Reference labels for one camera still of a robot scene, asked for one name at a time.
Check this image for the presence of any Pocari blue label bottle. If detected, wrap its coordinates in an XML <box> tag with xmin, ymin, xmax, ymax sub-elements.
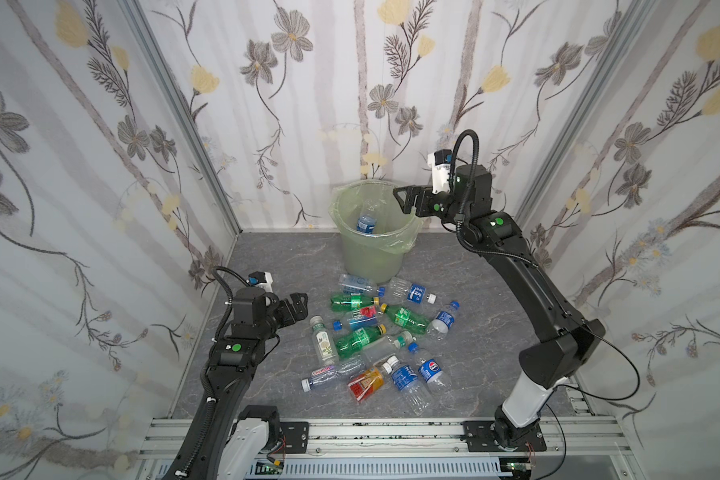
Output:
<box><xmin>382</xmin><ymin>355</ymin><xmax>434</xmax><ymax>416</ymax></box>

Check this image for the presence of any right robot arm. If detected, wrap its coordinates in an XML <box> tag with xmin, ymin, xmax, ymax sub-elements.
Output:
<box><xmin>393</xmin><ymin>129</ymin><xmax>605</xmax><ymax>451</ymax></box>

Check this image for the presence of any Fiji water bottle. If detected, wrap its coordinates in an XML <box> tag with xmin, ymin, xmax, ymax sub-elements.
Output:
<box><xmin>332</xmin><ymin>306</ymin><xmax>378</xmax><ymax>333</ymax></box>

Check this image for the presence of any green-lined mesh trash bin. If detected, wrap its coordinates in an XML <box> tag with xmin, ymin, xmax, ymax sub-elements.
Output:
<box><xmin>329</xmin><ymin>180</ymin><xmax>423</xmax><ymax>283</ymax></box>

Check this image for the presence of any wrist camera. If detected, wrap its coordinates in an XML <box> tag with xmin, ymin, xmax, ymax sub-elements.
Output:
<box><xmin>248</xmin><ymin>271</ymin><xmax>273</xmax><ymax>293</ymax></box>
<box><xmin>427</xmin><ymin>149</ymin><xmax>452</xmax><ymax>194</ymax></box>

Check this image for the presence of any clear bottle light-blue label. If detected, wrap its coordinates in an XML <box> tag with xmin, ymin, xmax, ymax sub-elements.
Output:
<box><xmin>338</xmin><ymin>273</ymin><xmax>385</xmax><ymax>297</ymax></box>

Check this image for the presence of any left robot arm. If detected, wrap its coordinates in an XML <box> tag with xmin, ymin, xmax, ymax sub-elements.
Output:
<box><xmin>163</xmin><ymin>266</ymin><xmax>308</xmax><ymax>479</ymax></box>

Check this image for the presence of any white slotted cable duct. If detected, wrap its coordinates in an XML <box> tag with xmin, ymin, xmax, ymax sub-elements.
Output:
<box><xmin>154</xmin><ymin>458</ymin><xmax>514</xmax><ymax>480</ymax></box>

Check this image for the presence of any small Pepsi bottle blue cap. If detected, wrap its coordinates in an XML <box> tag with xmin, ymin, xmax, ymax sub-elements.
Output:
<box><xmin>426</xmin><ymin>301</ymin><xmax>460</xmax><ymax>341</ymax></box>

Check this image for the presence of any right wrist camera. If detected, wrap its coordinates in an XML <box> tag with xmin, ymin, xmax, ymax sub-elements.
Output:
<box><xmin>427</xmin><ymin>149</ymin><xmax>452</xmax><ymax>194</ymax></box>

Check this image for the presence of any green bottle yellow cap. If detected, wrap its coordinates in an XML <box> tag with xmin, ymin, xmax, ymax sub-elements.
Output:
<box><xmin>330</xmin><ymin>293</ymin><xmax>380</xmax><ymax>312</ymax></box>
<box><xmin>380</xmin><ymin>303</ymin><xmax>430</xmax><ymax>335</ymax></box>
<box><xmin>335</xmin><ymin>324</ymin><xmax>387</xmax><ymax>360</ymax></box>

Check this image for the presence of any orange red label bottle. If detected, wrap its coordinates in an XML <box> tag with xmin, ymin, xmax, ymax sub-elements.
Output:
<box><xmin>347</xmin><ymin>367</ymin><xmax>388</xmax><ymax>403</ymax></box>

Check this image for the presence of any clear bottle purple label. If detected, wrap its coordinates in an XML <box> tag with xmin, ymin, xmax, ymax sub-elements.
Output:
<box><xmin>301</xmin><ymin>357</ymin><xmax>366</xmax><ymax>392</ymax></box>

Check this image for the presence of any crushed blue label bottle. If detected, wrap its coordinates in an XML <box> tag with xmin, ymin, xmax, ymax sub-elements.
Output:
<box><xmin>356</xmin><ymin>212</ymin><xmax>377</xmax><ymax>235</ymax></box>

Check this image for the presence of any clear bottle blue label white cap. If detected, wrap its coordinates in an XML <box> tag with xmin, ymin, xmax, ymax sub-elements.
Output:
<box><xmin>385</xmin><ymin>277</ymin><xmax>437</xmax><ymax>305</ymax></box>

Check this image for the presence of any clear bottle white-green label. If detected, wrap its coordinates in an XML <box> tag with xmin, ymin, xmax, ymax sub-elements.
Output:
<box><xmin>310</xmin><ymin>316</ymin><xmax>339</xmax><ymax>366</ymax></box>

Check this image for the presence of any clear square bottle white cap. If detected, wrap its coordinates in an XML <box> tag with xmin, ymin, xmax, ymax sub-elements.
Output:
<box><xmin>360</xmin><ymin>331</ymin><xmax>414</xmax><ymax>367</ymax></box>

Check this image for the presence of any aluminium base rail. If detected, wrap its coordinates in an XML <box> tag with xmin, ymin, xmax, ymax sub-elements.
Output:
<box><xmin>139</xmin><ymin>418</ymin><xmax>628</xmax><ymax>460</ymax></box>

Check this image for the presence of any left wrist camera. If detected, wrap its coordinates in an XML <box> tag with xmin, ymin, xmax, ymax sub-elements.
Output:
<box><xmin>248</xmin><ymin>271</ymin><xmax>273</xmax><ymax>293</ymax></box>

